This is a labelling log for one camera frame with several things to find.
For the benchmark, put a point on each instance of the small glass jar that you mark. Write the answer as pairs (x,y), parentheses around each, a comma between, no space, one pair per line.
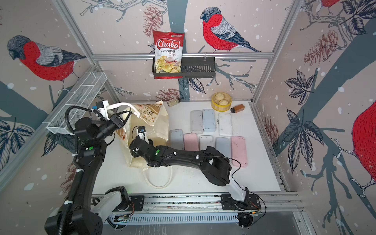
(173,102)

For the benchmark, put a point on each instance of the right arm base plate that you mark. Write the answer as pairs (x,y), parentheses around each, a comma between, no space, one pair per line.
(251,202)

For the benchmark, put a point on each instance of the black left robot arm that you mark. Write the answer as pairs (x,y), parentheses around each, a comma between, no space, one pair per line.
(75,216)

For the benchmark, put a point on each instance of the pink pencil case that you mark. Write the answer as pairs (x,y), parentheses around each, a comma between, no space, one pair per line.
(191,142)
(239,152)

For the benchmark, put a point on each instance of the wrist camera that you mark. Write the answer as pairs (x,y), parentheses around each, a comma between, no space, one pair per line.
(101,109)
(141,132)

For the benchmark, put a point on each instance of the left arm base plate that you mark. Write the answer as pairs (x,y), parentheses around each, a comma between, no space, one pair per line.
(135,203)

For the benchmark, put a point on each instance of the white wire mesh tray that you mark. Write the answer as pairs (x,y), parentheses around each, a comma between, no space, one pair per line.
(82,94)

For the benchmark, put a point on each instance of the red Chuba cassava chips bag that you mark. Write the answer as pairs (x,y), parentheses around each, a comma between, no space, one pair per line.
(168,52)

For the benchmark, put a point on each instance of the beige bun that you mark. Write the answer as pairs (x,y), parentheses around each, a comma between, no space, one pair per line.
(219,96)
(223,102)

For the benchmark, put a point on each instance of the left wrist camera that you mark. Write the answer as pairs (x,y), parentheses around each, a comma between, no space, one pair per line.
(101,109)

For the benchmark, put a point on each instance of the white pencil case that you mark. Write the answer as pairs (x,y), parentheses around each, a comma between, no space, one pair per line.
(196,122)
(225,124)

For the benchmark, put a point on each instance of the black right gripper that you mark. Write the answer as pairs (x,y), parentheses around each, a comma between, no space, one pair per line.
(133,154)

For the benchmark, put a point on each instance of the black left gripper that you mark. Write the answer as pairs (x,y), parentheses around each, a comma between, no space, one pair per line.
(117,121)

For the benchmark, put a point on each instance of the light blue pencil case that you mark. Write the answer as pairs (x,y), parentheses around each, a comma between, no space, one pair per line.
(223,145)
(209,124)

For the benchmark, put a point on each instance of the small brown bottle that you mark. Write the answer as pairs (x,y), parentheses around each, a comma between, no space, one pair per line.
(237,108)

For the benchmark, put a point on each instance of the black wire wall basket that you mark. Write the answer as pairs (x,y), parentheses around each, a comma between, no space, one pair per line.
(191,67)

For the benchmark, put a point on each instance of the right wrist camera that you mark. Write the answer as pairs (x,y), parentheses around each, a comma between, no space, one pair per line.
(141,132)

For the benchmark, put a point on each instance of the grey pencil case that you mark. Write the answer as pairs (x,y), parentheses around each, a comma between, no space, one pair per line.
(176,139)

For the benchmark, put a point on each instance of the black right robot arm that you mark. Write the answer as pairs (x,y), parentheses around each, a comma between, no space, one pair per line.
(212,163)

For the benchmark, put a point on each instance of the cream canvas tote bag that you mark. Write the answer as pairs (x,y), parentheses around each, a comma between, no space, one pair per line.
(154,117)

